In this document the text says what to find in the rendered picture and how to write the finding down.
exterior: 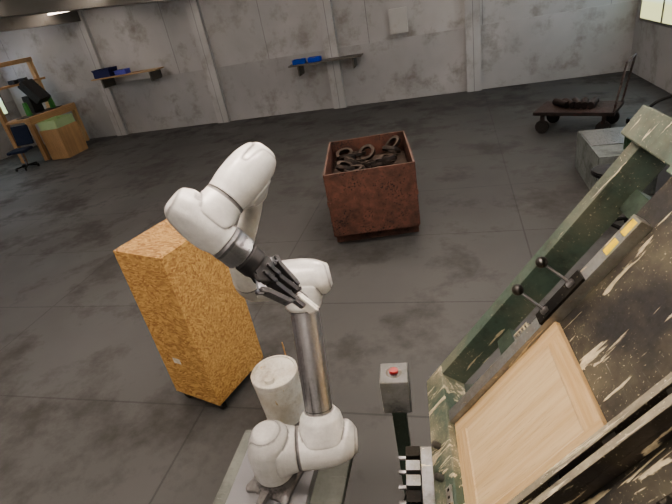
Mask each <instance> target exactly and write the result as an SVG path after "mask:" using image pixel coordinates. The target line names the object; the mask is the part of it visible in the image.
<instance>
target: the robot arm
mask: <svg viewBox="0 0 672 504"><path fill-rule="evenodd" d="M275 168H276V159H275V155H274V153H273V152H272V151H271V150H270V149H269V148H267V147H266V146H264V145H263V144H261V143H259V142H249V143H246V144H244V145H242V146H241V147H239V148H238V149H237V150H235V151H234V152H233V153H232V154H231V155H230V156H229V157H228V158H227V159H226V161H225V162H224V163H223V164H222V165H221V166H220V168H219V169H218V170H217V172H216V173H215V175H214V176H213V178H212V180H211V181H210V183H209V184H208V185H207V186H206V188H205V189H204V190H202V191H201V192H200V193H199V192H198V191H196V190H194V189H190V188H180V189H179V190H178V191H177V192H176V193H175V194H174V195H173V196H172V197H171V198H170V199H169V201H168V202H167V204H166V206H165V209H164V213H165V217H166V219H167V220H168V222H169V223H170V224H171V225H172V226H173V227H174V228H175V229H176V231H178V232H179V233H180V235H181V236H183V237H184V238H185V239H186V240H187V241H189V242H190V243H191V244H193V245H194V246H195V247H197V248H199V249H200V250H202V251H205V252H208V253H210V254H211V255H213V256H214V257H215V258H216V259H218V260H219V261H221V262H222V263H223V264H225V265H226V266H227V267H229V270H230V274H231V277H232V282H233V285H234V286H235V289H236V291H237V292H238V293H239V294H240V295H241V296H242V297H244V298H245V299H247V300H249V301H252V302H262V301H276V302H278V303H280V304H282V305H285V308H286V309H287V310H288V312H290V316H291V322H292V329H293V335H294V342H295V348H296V355H297V362H298V368H299V375H300V381H301V388H302V394H303V401H304V407H305V410H304V411H303V413H302V414H301V416H300V423H299V426H293V425H288V424H284V423H283V422H281V421H277V420H264V421H262V422H260V423H258V424H257V425H256V426H255V427H254V428H253V430H252V431H251V434H250V437H249V443H248V458H249V462H250V465H251V468H252V471H253V473H254V477H253V478H252V480H251V481H250V482H249V483H248V484H247V486H246V491H247V492H248V493H255V494H258V495H259V497H258V499H257V502H256V504H266V503H267V502H268V500H269V499H271V500H274V501H276V502H278V503H280V504H289V503H290V499H291V496H292V494H293V492H294V490H295V488H296V486H297V484H298V482H299V480H300V478H301V476H302V474H303V473H304V471H311V470H320V469H326V468H331V467H335V466H338V465H341V464H343V463H345V462H347V461H349V460H350V459H352V458H353V457H354V456H355V455H356V454H357V452H358V436H357V428H356V426H355V425H354V424H353V422H352V421H350V420H349V419H343V417H342V414H341V411H340V410H339V409H338V408H337V407H336V406H335V405H333V404H332V399H331V392H330V385H329V378H328V372H327V365H326V358H325V351H324V350H325V349H324V342H323V335H322V328H321V321H320V314H319V308H320V306H321V303H322V298H323V295H324V294H327V293H328V292H329V291H330V290H331V287H332V285H333V282H332V278H331V274H330V270H329V266H328V264H327V263H326V262H323V261H320V260H317V259H311V258H299V259H289V260H283V261H281V259H280V257H279V255H278V254H276V255H274V256H273V257H269V256H266V255H265V252H264V251H262V250H261V249H260V248H259V247H257V246H256V245H254V241H255V237H256V233H257V229H258V225H259V221H260V217H261V212H262V206H263V201H264V200H265V199H266V197H267V194H268V188H269V185H270V182H271V178H272V176H273V174H274V171H275ZM239 216H240V218H239ZM238 218H239V222H238V225H237V226H236V225H235V223H236V222H237V220H238Z"/></svg>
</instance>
